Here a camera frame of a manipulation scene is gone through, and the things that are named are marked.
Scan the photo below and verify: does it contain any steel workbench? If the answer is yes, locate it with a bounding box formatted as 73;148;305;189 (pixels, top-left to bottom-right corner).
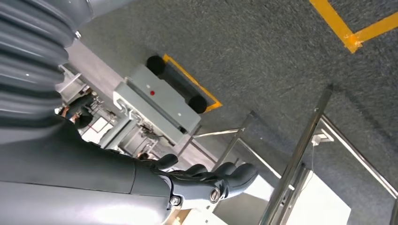
177;110;259;172
260;84;398;225

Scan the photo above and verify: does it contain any yellow floor tape square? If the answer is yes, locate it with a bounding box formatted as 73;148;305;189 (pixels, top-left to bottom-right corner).
309;0;398;54
161;53;223;113

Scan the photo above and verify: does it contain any white desk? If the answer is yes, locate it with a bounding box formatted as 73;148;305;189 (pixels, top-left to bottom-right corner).
213;138;352;225

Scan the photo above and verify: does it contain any white power strip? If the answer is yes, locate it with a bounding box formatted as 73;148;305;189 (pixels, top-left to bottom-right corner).
311;128;335;147

